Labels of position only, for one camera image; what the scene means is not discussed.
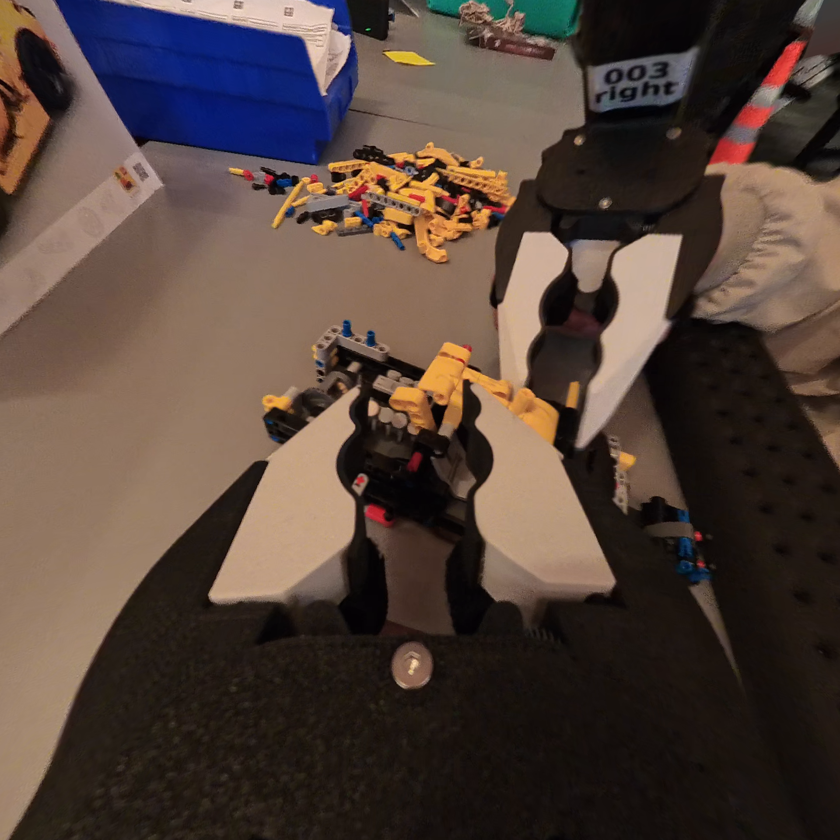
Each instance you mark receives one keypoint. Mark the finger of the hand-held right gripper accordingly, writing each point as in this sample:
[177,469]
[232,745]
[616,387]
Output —
[525,308]
[630,328]

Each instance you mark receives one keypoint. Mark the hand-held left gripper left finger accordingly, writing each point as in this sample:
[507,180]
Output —
[289,525]

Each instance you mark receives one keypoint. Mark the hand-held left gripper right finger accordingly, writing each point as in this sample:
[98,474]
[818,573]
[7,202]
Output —
[538,525]

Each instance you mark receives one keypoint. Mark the yellow black brick subassembly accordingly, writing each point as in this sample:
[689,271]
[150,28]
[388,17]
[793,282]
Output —
[459,387]

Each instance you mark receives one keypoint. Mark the black brick car chassis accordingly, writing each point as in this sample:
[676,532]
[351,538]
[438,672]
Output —
[394,459]

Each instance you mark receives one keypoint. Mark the pile of bricks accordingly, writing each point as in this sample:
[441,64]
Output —
[407,197]

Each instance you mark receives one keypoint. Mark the person's right forearm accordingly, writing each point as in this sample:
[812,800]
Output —
[774,262]

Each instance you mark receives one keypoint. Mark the grey desk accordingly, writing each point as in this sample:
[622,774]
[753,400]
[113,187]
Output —
[164,361]

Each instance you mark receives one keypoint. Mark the orange traffic cone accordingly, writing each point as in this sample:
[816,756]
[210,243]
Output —
[754,111]

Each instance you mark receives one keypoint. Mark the wooden puzzle model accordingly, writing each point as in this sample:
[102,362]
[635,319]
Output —
[505,29]

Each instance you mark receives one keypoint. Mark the teal fabric bin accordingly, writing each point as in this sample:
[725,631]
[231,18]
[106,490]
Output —
[505,13]

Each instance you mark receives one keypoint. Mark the yellow paper sheet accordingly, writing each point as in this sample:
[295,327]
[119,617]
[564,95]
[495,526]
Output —
[408,58]

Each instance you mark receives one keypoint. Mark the black box with green light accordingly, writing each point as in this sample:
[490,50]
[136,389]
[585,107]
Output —
[369,16]

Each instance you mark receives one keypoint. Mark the white printed paper sheets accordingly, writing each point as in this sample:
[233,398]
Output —
[275,19]

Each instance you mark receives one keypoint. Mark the blue plastic bin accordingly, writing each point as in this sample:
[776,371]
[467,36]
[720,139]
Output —
[210,98]

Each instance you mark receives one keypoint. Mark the instruction booklet with car picture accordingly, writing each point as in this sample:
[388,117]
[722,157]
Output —
[65,164]

